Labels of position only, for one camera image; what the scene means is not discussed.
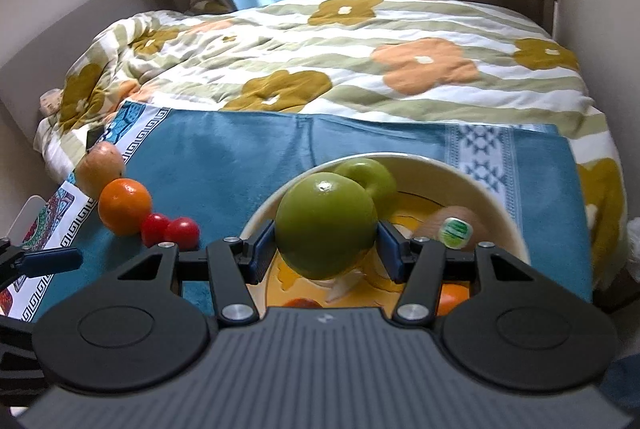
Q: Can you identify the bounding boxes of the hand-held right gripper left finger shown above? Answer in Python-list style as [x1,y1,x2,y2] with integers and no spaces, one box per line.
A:
[117,219,277,327]

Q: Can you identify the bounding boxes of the grey padded headboard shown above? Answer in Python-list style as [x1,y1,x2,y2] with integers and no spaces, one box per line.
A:
[0,0,168,170]

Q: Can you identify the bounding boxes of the kiwi with green sticker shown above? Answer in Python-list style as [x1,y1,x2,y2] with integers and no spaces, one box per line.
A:
[417,205,493,252]

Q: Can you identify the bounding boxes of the mandala patterned tablecloth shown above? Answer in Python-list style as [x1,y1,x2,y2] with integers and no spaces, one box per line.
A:
[0,102,173,322]

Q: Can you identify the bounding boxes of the black smartphone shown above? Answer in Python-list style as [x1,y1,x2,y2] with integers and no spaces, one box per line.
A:
[85,125,106,152]

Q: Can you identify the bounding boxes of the green apple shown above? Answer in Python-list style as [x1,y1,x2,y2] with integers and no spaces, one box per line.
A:
[275,172,379,281]
[333,158,397,217]

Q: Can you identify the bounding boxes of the cream bowl with yellow print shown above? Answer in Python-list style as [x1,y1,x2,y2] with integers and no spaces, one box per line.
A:
[239,152,532,310]

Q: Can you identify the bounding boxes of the blue cloth mat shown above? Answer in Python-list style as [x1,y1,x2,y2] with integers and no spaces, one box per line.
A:
[32,109,593,325]

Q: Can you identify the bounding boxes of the white plastic board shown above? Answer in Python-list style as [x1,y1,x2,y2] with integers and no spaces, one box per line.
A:
[9,195,47,242]

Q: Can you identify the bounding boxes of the red cherry tomato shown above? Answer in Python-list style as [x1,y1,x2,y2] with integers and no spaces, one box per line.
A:
[164,217,201,251]
[141,213,172,249]

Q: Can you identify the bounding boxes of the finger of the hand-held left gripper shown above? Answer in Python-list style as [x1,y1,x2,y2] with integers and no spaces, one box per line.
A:
[0,238,84,282]

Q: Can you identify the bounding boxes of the floral pillow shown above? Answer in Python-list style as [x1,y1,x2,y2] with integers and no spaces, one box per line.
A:
[187,0,231,15]

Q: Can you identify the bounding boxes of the large orange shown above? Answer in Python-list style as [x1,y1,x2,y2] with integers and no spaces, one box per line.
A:
[98,178,153,236]

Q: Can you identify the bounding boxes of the floral striped duvet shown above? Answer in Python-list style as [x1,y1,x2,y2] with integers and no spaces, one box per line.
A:
[35,0,626,250]

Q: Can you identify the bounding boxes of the orange with stem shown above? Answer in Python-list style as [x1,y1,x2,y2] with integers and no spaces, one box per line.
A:
[437,284,471,316]

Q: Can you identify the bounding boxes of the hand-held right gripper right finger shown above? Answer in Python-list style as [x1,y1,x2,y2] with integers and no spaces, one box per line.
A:
[377,219,538,325]

